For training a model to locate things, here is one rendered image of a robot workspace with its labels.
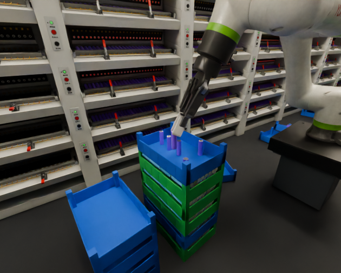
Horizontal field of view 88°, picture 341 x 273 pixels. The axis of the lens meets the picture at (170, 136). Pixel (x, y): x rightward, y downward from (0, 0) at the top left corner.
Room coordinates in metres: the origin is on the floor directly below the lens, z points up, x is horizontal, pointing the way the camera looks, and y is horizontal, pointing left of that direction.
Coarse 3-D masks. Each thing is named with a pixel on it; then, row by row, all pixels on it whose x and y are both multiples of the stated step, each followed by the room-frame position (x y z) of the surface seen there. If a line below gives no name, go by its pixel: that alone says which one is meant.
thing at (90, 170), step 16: (32, 0) 0.84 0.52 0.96; (48, 0) 0.87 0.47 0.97; (48, 16) 0.86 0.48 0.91; (64, 32) 0.88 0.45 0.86; (48, 48) 0.84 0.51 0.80; (64, 48) 0.87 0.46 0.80; (64, 64) 0.87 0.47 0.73; (64, 96) 0.85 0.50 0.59; (80, 96) 0.88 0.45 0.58; (64, 112) 0.84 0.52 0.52; (80, 112) 0.87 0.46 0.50; (80, 160) 0.84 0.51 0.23; (96, 160) 0.88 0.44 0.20; (96, 176) 0.87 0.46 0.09
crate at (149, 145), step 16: (144, 144) 0.61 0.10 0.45; (192, 144) 0.67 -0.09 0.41; (208, 144) 0.60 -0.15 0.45; (224, 144) 0.54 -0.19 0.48; (160, 160) 0.52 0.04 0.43; (176, 160) 0.56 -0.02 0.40; (192, 160) 0.56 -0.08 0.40; (208, 160) 0.48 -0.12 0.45; (224, 160) 0.54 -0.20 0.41; (176, 176) 0.45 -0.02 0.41; (192, 176) 0.44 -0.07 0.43
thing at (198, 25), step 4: (196, 12) 1.49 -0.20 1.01; (200, 12) 1.50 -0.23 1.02; (204, 12) 1.52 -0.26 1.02; (208, 12) 1.54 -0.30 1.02; (196, 24) 1.27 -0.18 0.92; (200, 24) 1.29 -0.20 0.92; (204, 24) 1.30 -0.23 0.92; (196, 28) 1.28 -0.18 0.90; (200, 28) 1.29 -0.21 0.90; (204, 28) 1.31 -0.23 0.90; (244, 32) 1.53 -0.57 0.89; (248, 32) 1.55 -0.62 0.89; (252, 32) 1.58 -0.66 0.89
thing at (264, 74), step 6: (258, 60) 1.90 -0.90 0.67; (264, 60) 1.96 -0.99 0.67; (270, 60) 2.02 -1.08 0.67; (258, 66) 1.89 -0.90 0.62; (264, 66) 1.92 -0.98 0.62; (270, 66) 1.95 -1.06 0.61; (276, 66) 2.00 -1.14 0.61; (282, 66) 2.00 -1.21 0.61; (258, 72) 1.76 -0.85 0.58; (264, 72) 1.81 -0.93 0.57; (270, 72) 1.83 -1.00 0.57; (276, 72) 1.87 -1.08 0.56; (282, 72) 1.90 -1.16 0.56; (258, 78) 1.66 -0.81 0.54; (264, 78) 1.72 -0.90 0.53; (270, 78) 1.77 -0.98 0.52; (276, 78) 1.84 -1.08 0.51
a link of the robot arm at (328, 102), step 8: (320, 88) 0.86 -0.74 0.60; (328, 88) 0.84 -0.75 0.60; (336, 88) 0.82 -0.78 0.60; (312, 96) 0.86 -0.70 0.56; (320, 96) 0.83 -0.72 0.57; (328, 96) 0.81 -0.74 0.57; (336, 96) 0.78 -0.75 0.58; (312, 104) 0.85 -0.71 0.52; (320, 104) 0.82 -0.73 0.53; (328, 104) 0.80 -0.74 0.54; (336, 104) 0.78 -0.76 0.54; (320, 112) 0.82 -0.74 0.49; (328, 112) 0.79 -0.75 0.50; (336, 112) 0.77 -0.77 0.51; (320, 120) 0.81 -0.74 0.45; (328, 120) 0.78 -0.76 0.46; (336, 120) 0.77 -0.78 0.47; (328, 128) 0.78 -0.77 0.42; (336, 128) 0.77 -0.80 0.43
